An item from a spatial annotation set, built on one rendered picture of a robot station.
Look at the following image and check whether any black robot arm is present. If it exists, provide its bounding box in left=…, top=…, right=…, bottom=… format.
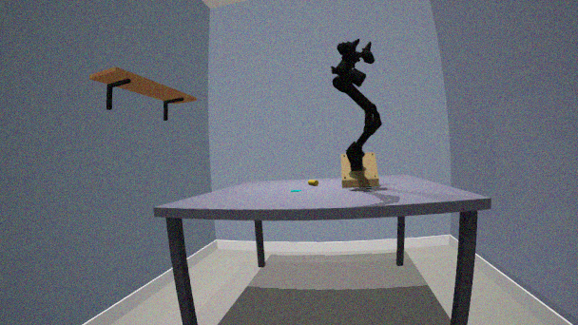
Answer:
left=331, top=41, right=382, bottom=171

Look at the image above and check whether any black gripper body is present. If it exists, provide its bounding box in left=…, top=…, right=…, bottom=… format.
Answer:
left=337, top=43, right=375, bottom=68

